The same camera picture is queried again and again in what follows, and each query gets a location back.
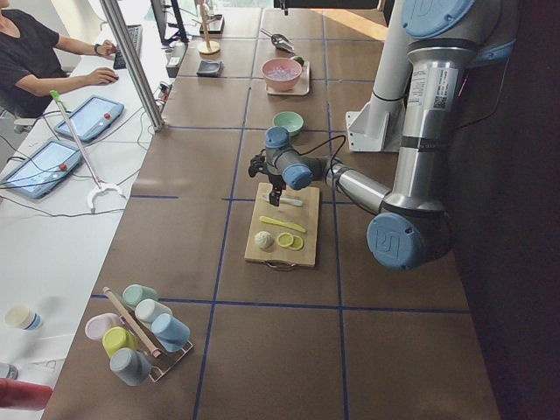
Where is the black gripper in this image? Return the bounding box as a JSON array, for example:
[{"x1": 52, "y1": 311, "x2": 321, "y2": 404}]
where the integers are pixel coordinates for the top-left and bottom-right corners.
[{"x1": 268, "y1": 174, "x2": 286, "y2": 206}]

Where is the white plastic spoon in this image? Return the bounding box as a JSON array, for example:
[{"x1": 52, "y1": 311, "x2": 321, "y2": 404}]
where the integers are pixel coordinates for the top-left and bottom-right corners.
[{"x1": 262, "y1": 194, "x2": 304, "y2": 207}]

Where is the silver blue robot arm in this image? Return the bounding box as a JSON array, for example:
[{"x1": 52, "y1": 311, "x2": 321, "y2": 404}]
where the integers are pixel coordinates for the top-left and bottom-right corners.
[{"x1": 248, "y1": 1, "x2": 519, "y2": 270}]

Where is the mint green bowl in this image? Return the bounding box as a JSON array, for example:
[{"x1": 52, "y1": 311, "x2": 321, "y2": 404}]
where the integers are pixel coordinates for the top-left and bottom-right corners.
[{"x1": 272, "y1": 111, "x2": 305, "y2": 137}]

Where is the pink bowl of ice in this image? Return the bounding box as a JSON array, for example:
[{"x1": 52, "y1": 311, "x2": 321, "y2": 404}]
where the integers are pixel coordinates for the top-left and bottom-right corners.
[{"x1": 262, "y1": 58, "x2": 303, "y2": 92}]

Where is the steel ice scoop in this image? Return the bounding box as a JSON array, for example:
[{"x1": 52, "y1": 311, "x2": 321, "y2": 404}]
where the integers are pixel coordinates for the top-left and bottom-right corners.
[{"x1": 260, "y1": 28, "x2": 295, "y2": 53}]

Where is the yellow plastic knife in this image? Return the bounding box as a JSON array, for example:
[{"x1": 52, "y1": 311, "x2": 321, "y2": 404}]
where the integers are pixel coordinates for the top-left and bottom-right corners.
[{"x1": 259, "y1": 215, "x2": 307, "y2": 233}]

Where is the bamboo cutting board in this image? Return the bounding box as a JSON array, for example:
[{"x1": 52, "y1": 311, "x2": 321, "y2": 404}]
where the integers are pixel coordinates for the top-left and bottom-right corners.
[{"x1": 244, "y1": 183, "x2": 320, "y2": 267}]

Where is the lemon slice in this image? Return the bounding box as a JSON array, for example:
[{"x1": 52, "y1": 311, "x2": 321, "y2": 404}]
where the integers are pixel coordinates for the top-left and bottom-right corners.
[
  {"x1": 288, "y1": 235, "x2": 305, "y2": 251},
  {"x1": 276, "y1": 232, "x2": 294, "y2": 248}
]

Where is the green avocado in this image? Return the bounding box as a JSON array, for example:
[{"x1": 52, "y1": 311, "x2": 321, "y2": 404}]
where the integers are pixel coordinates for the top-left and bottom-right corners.
[{"x1": 291, "y1": 56, "x2": 305, "y2": 67}]

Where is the folded grey cloth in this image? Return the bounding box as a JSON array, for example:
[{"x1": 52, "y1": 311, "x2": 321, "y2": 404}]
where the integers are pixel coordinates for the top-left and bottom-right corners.
[{"x1": 196, "y1": 59, "x2": 223, "y2": 78}]

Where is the wooden mug tree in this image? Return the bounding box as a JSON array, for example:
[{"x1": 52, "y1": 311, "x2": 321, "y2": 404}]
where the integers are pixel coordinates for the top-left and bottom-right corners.
[{"x1": 197, "y1": 0, "x2": 221, "y2": 56}]

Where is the white cup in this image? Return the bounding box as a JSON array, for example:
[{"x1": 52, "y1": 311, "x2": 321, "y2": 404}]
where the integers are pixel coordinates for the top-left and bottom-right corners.
[{"x1": 135, "y1": 298, "x2": 172, "y2": 326}]

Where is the mint cup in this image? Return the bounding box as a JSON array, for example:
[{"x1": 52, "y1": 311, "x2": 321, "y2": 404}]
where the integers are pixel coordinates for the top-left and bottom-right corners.
[{"x1": 122, "y1": 283, "x2": 159, "y2": 310}]

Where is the blue cup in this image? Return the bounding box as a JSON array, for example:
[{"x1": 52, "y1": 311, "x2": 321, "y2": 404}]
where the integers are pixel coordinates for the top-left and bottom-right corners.
[{"x1": 150, "y1": 313, "x2": 191, "y2": 352}]

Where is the far teach pendant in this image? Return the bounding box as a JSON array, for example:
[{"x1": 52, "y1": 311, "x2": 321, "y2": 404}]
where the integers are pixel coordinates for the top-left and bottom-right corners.
[{"x1": 67, "y1": 95, "x2": 124, "y2": 144}]

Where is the teach pendant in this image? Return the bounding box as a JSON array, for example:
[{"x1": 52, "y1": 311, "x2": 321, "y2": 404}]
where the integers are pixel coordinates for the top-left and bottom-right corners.
[
  {"x1": 1, "y1": 137, "x2": 82, "y2": 200},
  {"x1": 67, "y1": 95, "x2": 124, "y2": 144}
]

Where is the black keyboard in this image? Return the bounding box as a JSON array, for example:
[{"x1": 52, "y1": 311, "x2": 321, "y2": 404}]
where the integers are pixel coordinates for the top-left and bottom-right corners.
[{"x1": 112, "y1": 24, "x2": 144, "y2": 70}]

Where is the yellow cup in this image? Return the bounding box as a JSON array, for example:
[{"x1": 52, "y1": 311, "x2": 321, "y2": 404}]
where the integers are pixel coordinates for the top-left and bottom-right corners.
[{"x1": 101, "y1": 326, "x2": 138, "y2": 358}]

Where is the near teach pendant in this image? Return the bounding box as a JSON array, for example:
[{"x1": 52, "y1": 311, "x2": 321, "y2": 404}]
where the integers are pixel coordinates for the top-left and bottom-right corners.
[{"x1": 1, "y1": 137, "x2": 82, "y2": 200}]

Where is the pink cup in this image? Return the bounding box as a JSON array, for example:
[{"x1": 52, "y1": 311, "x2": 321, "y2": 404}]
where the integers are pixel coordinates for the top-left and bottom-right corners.
[{"x1": 84, "y1": 312, "x2": 121, "y2": 341}]

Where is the grey cup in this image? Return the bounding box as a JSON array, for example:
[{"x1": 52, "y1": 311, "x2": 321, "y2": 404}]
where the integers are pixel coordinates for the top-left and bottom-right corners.
[{"x1": 109, "y1": 347, "x2": 151, "y2": 386}]

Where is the white reacher grabber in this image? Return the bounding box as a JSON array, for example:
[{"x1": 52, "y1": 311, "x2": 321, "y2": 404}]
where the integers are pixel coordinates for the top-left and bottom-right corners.
[{"x1": 50, "y1": 90, "x2": 126, "y2": 214}]

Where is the seated person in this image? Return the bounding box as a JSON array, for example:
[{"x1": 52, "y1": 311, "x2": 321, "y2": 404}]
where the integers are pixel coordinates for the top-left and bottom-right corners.
[{"x1": 1, "y1": 1, "x2": 119, "y2": 118}]

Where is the paper cup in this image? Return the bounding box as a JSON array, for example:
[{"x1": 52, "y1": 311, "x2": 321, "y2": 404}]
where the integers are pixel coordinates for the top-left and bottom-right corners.
[{"x1": 4, "y1": 304, "x2": 42, "y2": 331}]

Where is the red bottle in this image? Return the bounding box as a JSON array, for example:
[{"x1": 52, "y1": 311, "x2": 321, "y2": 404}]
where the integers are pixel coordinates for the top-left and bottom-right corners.
[{"x1": 1, "y1": 378, "x2": 53, "y2": 411}]

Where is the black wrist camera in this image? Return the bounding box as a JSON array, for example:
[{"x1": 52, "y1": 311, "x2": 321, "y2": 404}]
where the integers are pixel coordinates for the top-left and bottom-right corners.
[{"x1": 248, "y1": 154, "x2": 268, "y2": 178}]

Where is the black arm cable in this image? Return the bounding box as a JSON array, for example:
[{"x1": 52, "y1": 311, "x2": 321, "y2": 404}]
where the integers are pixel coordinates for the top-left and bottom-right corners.
[{"x1": 297, "y1": 134, "x2": 347, "y2": 176}]

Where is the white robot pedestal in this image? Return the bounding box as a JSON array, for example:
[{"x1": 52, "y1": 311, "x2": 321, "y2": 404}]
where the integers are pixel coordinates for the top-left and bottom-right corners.
[{"x1": 346, "y1": 1, "x2": 412, "y2": 152}]

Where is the cup rack with handle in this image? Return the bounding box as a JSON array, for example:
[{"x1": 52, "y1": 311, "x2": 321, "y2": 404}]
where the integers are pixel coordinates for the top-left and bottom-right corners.
[{"x1": 103, "y1": 287, "x2": 193, "y2": 383}]

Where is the aluminium frame post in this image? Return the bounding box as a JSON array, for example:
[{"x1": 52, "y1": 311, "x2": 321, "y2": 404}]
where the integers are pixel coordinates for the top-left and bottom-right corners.
[{"x1": 100, "y1": 0, "x2": 165, "y2": 132}]

